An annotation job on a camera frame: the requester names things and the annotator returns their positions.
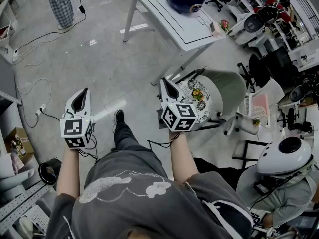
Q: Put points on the perforated metal shelf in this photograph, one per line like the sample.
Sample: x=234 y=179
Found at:
x=20 y=205

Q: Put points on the person's right forearm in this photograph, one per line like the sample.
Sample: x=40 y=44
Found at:
x=182 y=158

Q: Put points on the person's left forearm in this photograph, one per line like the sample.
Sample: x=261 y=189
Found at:
x=68 y=170

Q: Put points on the black power adapter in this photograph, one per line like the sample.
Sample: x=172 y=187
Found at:
x=82 y=9

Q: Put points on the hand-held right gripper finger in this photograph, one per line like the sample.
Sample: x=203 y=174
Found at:
x=163 y=93
x=180 y=94

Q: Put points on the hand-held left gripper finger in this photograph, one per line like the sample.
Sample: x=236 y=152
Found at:
x=89 y=103
x=69 y=102

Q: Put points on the white table with black lines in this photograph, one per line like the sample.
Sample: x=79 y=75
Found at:
x=169 y=21

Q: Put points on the potted pink flowers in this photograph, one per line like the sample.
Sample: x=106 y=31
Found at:
x=225 y=24

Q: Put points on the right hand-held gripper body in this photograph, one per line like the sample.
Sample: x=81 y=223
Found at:
x=179 y=118

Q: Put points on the person's black shoe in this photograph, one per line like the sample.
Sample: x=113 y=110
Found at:
x=119 y=116

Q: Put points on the grey-green shell chair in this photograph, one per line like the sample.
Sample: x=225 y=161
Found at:
x=224 y=88

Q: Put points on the floral seat cushion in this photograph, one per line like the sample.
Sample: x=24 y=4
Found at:
x=205 y=106

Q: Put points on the black round bin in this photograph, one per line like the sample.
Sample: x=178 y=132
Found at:
x=49 y=170

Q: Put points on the black office chair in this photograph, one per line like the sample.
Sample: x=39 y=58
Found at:
x=279 y=63

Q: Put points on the white power strip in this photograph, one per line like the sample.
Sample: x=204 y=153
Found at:
x=40 y=109

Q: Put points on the white dome backpack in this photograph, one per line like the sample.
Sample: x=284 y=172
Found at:
x=254 y=22
x=279 y=158

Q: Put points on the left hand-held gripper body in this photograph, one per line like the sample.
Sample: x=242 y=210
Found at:
x=72 y=131

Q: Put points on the person's grey printed shirt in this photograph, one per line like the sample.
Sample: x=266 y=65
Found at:
x=139 y=208

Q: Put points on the person's dark trousers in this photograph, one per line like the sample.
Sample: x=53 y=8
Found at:
x=129 y=148

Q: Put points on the cardboard box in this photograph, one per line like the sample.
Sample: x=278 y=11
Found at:
x=20 y=143

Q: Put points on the white chair with pink cushion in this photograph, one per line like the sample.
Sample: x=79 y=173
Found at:
x=260 y=103

